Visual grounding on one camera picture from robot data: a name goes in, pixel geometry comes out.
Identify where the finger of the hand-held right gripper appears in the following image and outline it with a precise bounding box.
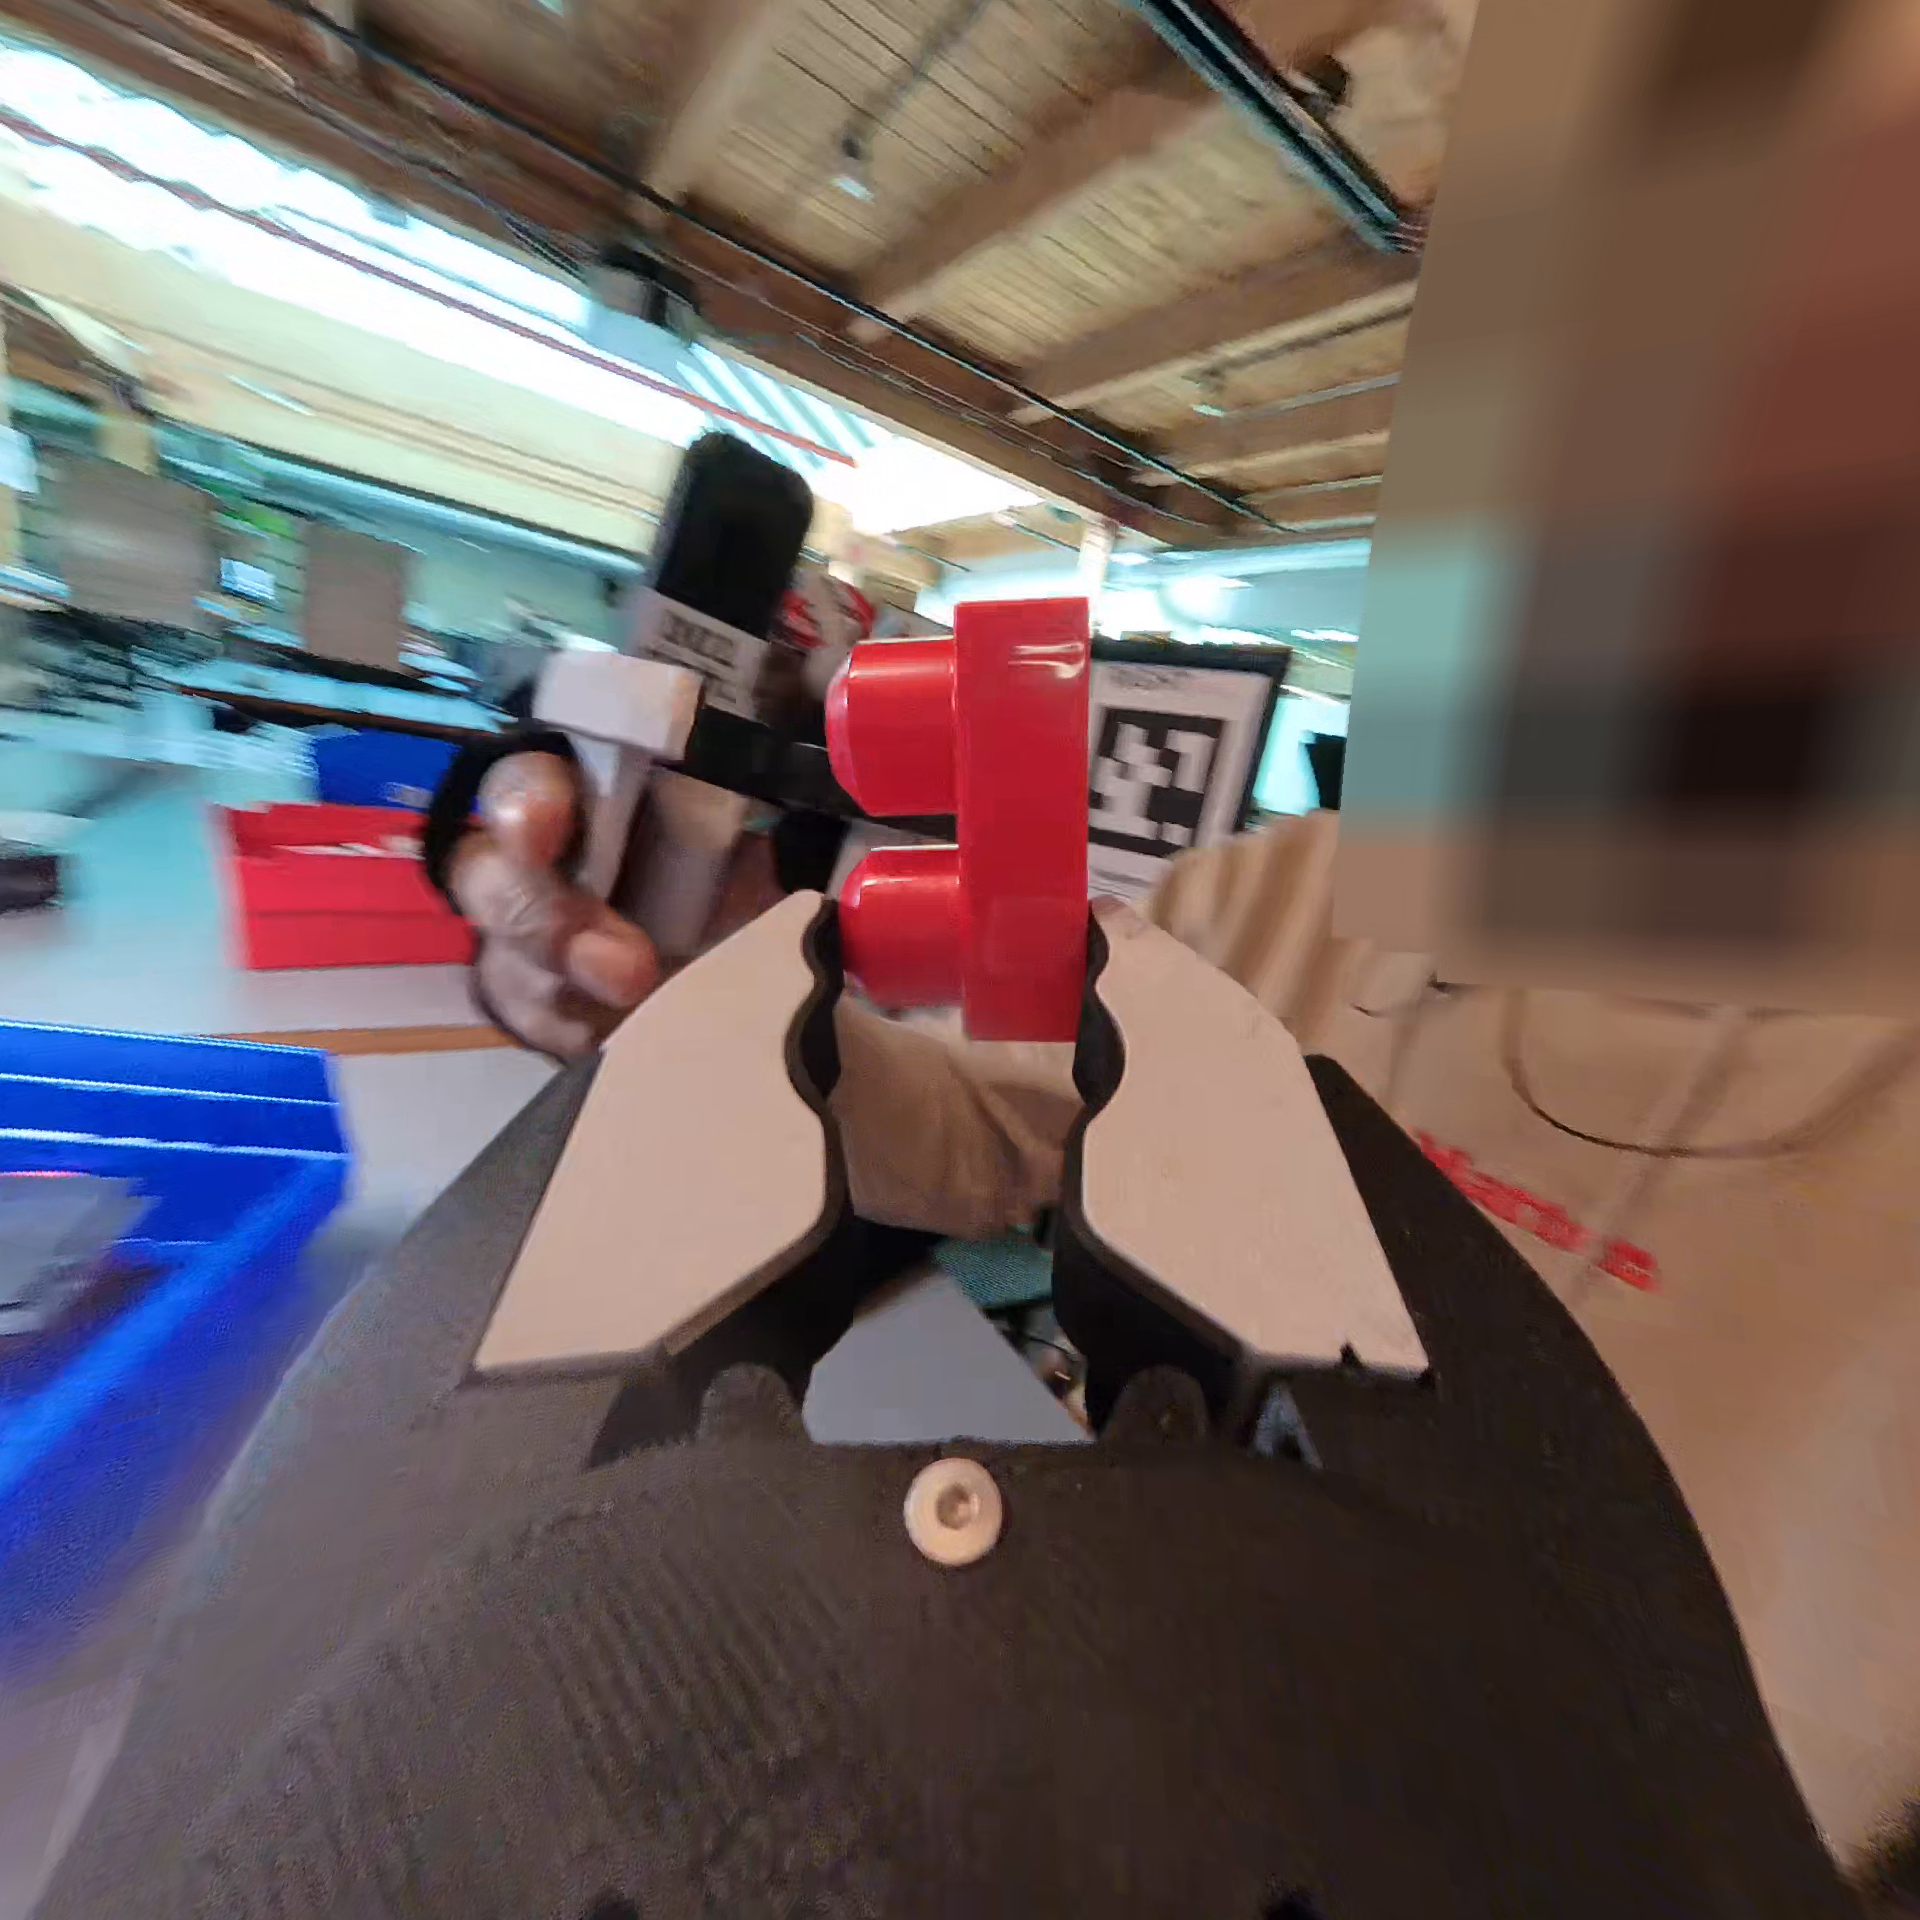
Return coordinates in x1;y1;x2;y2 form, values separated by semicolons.
528;650;710;755

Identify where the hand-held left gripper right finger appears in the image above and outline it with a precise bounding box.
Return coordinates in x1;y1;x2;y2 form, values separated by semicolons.
1049;897;1432;1449

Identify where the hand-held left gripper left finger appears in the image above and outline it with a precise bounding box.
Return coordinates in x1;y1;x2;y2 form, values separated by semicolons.
469;890;856;1471

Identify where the red toy brick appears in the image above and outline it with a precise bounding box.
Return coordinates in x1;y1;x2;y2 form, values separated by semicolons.
822;598;1097;1047

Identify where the small blue plastic bin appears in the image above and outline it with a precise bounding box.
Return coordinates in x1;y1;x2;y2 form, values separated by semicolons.
312;727;472;817

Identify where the grey mesh office chair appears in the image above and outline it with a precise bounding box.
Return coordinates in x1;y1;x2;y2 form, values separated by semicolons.
941;1238;1057;1310

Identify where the red plastic bin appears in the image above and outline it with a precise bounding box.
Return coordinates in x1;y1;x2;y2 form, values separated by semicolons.
222;801;485;971

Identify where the person in beige hoodie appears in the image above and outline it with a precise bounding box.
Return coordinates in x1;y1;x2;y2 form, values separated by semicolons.
1147;817;1920;1854

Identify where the black framed marker sign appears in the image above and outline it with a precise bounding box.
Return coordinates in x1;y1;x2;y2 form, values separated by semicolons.
1083;638;1297;906

